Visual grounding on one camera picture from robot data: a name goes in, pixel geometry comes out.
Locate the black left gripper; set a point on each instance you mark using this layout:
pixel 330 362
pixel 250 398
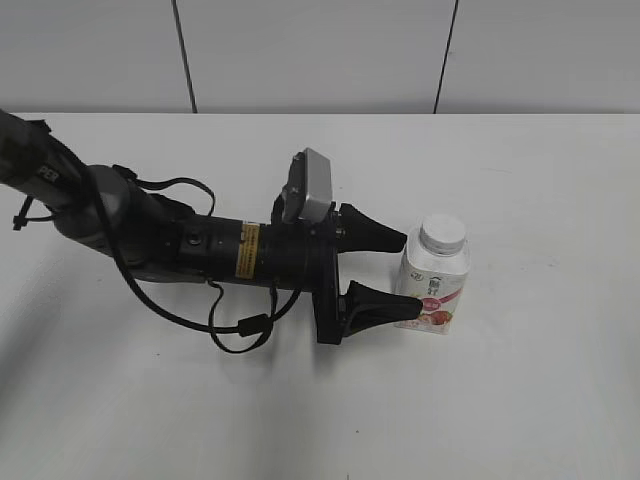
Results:
pixel 303 256

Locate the white yili changqing yogurt bottle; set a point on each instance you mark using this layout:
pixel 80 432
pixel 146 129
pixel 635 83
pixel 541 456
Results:
pixel 438 281

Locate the white bottle cap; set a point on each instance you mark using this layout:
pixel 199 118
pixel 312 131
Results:
pixel 442 234

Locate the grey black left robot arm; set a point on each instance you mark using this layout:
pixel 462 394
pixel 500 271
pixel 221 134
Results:
pixel 153 238

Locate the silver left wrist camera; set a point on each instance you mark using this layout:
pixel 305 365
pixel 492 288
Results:
pixel 308 193

